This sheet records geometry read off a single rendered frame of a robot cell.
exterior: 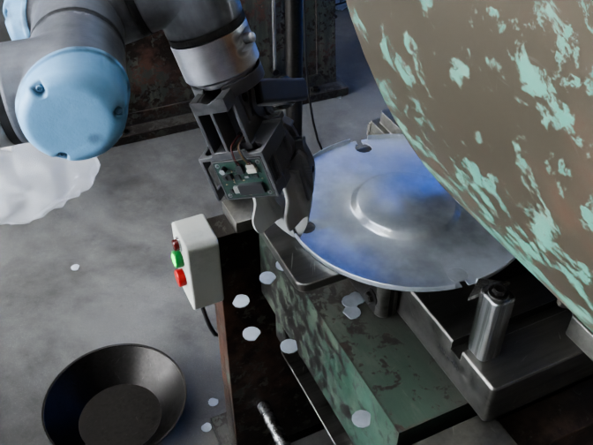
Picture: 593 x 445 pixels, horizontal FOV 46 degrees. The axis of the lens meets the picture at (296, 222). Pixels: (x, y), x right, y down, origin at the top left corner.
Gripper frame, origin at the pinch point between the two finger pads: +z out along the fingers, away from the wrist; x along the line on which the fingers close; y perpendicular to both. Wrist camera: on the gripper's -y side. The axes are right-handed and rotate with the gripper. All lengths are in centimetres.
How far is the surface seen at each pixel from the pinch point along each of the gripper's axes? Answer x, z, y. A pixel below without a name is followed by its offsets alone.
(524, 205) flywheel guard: 31, -28, 37
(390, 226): 9.4, 4.0, -3.3
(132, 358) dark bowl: -69, 56, -27
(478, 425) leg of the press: 17.7, 22.2, 9.6
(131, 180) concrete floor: -105, 48, -93
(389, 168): 6.8, 3.8, -15.3
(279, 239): -1.9, 0.9, 1.8
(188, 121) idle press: -99, 47, -126
